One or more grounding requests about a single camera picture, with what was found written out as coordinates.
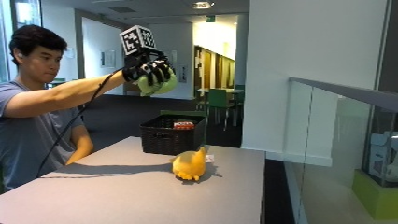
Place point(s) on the the person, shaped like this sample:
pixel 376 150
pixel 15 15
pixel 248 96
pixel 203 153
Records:
pixel 29 130

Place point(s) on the green soft toy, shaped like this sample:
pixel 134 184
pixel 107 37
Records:
pixel 160 85

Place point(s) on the ceiling light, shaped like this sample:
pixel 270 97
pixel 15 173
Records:
pixel 202 4

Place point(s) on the white earbud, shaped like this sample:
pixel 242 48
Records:
pixel 19 55

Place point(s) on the black woven basket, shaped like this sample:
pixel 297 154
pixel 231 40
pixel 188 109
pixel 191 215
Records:
pixel 170 137

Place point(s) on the red and white box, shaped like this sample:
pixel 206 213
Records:
pixel 184 125

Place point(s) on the background table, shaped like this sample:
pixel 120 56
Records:
pixel 220 90

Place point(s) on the yellow soft toy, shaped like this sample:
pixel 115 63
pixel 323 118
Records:
pixel 190 165

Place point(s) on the green chair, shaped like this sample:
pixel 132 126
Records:
pixel 220 101

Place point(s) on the glass railing panel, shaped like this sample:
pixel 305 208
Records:
pixel 332 149

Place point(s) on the white marker cube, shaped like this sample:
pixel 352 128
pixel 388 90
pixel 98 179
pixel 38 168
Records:
pixel 138 39

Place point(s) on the green box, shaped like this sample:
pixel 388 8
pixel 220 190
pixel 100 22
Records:
pixel 375 196

